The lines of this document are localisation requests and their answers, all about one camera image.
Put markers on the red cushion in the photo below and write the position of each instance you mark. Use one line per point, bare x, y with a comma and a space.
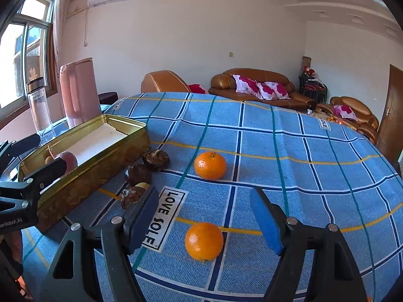
197, 88

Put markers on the orange with green stem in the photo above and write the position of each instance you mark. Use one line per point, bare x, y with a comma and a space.
210, 166

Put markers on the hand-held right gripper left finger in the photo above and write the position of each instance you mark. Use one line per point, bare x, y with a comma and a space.
147, 217

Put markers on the clear bottle with black lid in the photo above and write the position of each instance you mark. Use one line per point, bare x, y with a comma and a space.
39, 110

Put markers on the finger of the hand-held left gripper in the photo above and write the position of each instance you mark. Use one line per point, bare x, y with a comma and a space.
5, 154
47, 174

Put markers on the blue plaid tablecloth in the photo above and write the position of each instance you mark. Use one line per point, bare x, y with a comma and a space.
283, 151

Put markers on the pink electric kettle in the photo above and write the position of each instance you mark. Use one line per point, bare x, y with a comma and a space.
85, 91

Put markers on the brown wooden door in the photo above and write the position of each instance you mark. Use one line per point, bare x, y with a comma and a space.
392, 116

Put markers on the floral pink cushion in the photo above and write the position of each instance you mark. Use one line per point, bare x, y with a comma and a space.
344, 111
247, 85
274, 90

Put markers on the patterned upright roll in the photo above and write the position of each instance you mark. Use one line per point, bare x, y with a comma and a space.
307, 63

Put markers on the pink curtain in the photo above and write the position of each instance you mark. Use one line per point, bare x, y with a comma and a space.
61, 31

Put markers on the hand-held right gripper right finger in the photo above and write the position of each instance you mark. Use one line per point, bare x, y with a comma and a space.
266, 220

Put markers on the white paper liner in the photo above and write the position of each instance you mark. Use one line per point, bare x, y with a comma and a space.
97, 140

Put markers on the dark brown water chestnut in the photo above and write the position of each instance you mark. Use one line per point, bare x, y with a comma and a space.
137, 173
156, 160
132, 196

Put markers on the brown leather armchair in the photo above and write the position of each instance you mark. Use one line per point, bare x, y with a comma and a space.
362, 110
162, 81

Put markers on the stack of dark chairs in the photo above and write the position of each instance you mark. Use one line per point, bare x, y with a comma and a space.
313, 86

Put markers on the red apple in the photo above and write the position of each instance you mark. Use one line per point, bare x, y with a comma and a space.
71, 159

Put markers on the window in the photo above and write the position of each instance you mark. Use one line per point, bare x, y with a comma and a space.
22, 53

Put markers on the gold rectangular tin box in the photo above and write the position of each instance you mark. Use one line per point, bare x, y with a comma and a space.
94, 170

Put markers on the brown leather sofa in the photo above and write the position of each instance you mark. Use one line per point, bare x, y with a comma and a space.
223, 86

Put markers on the small tan fruit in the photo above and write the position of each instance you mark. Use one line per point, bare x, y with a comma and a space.
142, 185
48, 159

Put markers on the dark stool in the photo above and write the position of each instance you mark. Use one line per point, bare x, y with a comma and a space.
107, 97

